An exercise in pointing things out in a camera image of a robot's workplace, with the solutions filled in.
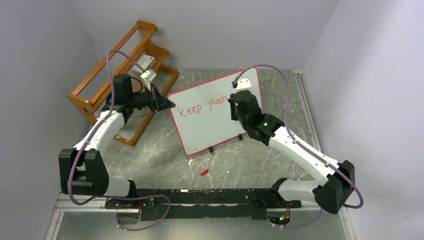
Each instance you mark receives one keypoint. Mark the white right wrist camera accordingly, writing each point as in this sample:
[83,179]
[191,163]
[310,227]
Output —
[243,84]

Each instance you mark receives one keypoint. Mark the red marker cap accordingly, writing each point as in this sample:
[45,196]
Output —
[204,172]

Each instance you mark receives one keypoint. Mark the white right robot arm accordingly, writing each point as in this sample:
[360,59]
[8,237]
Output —
[332,182]

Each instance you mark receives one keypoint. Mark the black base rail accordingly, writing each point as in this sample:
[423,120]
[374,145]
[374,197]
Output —
[252,203]

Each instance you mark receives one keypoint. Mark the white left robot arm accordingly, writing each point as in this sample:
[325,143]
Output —
[82,169]

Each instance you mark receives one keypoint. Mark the white red box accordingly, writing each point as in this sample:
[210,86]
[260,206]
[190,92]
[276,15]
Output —
[146,62]

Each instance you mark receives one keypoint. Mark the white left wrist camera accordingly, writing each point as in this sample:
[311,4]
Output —
[148,75]

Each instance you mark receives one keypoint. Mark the pink-framed whiteboard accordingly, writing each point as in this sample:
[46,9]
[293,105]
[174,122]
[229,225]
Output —
[202,114]

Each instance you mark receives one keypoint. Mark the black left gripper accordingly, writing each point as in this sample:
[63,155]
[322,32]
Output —
[158,102]

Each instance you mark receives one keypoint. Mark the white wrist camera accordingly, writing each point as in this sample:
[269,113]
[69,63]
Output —
[148,75]
[243,84]

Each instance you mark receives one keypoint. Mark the orange wooden rack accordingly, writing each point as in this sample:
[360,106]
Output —
[90,95]

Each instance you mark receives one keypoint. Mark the aluminium frame rail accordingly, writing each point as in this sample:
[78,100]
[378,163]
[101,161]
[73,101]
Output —
[345,220]

